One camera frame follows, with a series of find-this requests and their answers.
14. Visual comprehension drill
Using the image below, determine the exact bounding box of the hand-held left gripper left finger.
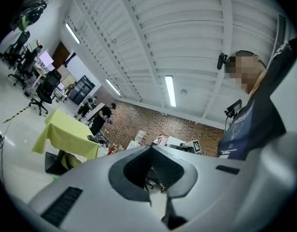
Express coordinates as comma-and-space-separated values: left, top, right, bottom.
27, 145, 169, 232

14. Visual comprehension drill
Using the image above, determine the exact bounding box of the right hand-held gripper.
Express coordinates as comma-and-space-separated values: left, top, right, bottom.
166, 140, 203, 156

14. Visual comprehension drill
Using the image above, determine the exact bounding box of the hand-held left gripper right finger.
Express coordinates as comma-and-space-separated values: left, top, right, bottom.
151, 129, 297, 232

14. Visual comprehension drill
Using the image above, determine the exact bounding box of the yellow-green bag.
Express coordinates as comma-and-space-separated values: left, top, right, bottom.
58, 152, 83, 171

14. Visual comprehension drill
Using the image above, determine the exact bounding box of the pink box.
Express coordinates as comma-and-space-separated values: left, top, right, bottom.
156, 134, 174, 146

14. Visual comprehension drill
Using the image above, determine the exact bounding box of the black table base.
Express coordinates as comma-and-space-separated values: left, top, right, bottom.
44, 150, 74, 176

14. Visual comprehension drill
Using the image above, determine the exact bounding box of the white plastic jug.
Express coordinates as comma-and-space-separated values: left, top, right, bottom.
136, 130, 147, 144

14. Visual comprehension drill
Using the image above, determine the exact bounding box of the yellow-green cloth covered table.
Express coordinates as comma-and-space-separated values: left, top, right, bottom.
31, 108, 101, 160

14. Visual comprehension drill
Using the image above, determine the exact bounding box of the person's dark t-shirt torso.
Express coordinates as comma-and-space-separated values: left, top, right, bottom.
217, 36, 297, 161

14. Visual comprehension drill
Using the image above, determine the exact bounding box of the long ceiling light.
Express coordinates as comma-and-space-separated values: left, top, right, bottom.
105, 78, 122, 97
164, 74, 177, 107
65, 22, 81, 45

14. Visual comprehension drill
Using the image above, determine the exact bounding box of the person's head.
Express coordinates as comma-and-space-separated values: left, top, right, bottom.
224, 49, 268, 95

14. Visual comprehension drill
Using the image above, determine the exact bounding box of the black cabinet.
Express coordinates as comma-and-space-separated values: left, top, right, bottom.
68, 74, 96, 106

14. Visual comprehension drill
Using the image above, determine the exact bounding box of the yellow black floor tape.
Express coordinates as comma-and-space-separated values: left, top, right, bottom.
2, 105, 30, 124

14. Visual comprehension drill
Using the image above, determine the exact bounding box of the black office chair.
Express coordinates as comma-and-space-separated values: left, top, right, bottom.
8, 49, 40, 89
2, 30, 31, 63
28, 69, 63, 116

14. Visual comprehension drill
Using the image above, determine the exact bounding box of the lit computer monitor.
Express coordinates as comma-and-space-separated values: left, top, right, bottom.
39, 51, 55, 69

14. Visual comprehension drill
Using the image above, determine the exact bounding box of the brown door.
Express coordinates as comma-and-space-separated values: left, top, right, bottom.
51, 41, 71, 69

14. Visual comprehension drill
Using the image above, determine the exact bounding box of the small black monitor on mount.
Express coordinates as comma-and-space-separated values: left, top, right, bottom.
224, 99, 243, 118

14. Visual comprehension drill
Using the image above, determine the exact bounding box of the black head-worn camera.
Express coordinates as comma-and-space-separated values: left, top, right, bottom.
216, 53, 229, 71

